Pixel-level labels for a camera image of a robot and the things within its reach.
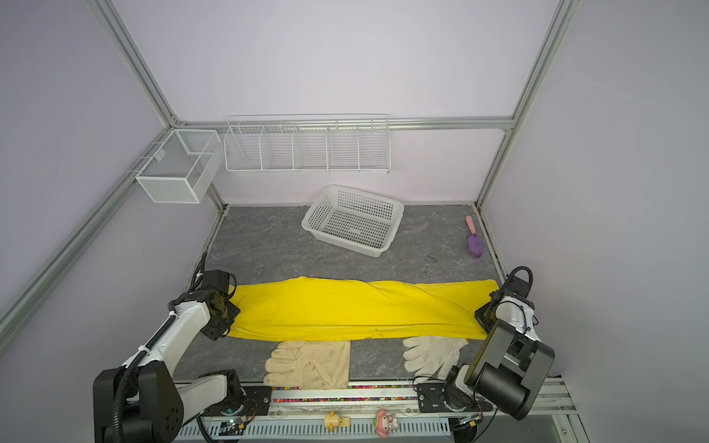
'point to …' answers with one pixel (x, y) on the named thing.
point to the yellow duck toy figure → (333, 421)
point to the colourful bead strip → (346, 399)
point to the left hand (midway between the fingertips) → (227, 324)
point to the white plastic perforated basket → (359, 221)
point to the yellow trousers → (322, 307)
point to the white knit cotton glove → (425, 355)
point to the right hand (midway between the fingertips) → (489, 324)
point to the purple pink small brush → (475, 243)
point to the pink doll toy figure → (384, 424)
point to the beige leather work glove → (309, 365)
